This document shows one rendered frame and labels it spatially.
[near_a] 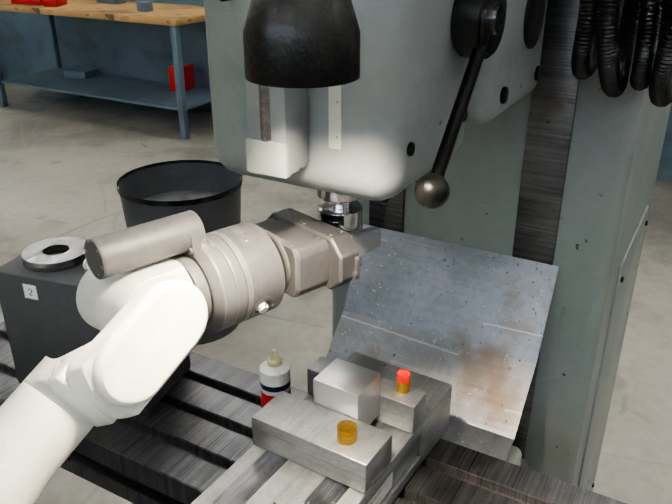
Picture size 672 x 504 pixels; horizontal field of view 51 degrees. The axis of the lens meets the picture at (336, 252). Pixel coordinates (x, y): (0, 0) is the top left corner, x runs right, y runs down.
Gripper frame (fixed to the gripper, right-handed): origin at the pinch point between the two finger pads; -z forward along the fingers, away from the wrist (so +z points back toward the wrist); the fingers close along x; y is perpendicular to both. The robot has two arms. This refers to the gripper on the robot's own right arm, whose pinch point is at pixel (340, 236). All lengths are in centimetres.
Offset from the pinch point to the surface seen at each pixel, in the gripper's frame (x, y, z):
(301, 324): 146, 121, -118
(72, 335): 34.6, 21.1, 16.7
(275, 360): 12.5, 21.9, -0.7
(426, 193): -14.5, -9.7, 4.1
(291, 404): 2.6, 20.7, 4.8
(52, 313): 37.0, 18.2, 18.0
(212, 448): 13.8, 31.7, 8.9
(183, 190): 197, 71, -97
